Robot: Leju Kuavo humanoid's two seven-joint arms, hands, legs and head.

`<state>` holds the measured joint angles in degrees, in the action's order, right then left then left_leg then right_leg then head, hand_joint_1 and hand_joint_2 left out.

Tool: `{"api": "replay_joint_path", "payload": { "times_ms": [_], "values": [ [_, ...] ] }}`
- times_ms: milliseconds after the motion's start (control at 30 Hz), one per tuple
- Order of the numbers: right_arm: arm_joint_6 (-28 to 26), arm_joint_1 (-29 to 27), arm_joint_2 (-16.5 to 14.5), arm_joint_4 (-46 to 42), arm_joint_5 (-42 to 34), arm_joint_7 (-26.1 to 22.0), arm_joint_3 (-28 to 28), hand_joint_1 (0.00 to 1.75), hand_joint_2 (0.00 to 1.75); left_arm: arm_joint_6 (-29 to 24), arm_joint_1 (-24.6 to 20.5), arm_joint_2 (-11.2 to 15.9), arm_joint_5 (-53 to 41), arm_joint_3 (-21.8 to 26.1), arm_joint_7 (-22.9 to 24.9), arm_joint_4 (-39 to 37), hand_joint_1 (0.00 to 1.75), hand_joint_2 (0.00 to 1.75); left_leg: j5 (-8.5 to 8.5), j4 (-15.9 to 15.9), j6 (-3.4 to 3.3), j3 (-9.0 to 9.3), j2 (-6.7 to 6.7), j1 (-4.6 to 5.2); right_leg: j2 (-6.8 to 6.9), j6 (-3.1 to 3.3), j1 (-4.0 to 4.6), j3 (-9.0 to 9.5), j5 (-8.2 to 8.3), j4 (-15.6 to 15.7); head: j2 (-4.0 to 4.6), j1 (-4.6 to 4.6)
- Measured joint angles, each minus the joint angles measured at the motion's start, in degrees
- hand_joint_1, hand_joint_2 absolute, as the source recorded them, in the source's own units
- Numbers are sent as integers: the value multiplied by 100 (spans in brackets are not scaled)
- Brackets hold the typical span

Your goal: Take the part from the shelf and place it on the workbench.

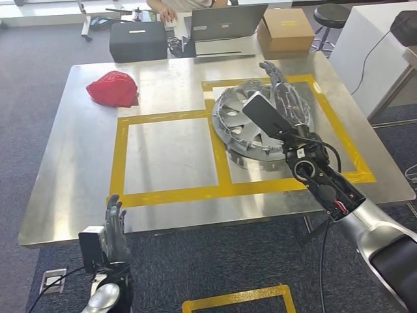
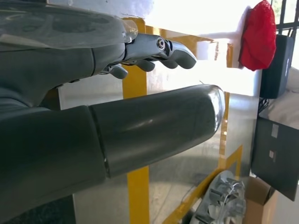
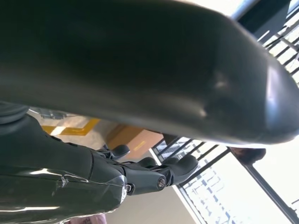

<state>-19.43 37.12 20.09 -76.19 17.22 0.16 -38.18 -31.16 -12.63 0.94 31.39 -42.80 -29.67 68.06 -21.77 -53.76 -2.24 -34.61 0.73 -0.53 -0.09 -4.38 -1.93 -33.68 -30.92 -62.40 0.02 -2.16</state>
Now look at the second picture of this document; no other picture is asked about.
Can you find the black carry case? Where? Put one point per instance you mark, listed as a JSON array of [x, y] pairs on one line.
[[275, 68]]

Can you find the red cloth bundle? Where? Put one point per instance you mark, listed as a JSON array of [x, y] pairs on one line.
[[257, 37]]

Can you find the dark grey box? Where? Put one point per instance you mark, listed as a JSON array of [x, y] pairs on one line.
[[275, 154]]

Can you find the brown cardboard box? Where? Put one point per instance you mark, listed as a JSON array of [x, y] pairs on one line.
[[259, 201]]

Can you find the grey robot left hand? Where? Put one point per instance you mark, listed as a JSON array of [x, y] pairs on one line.
[[140, 123]]

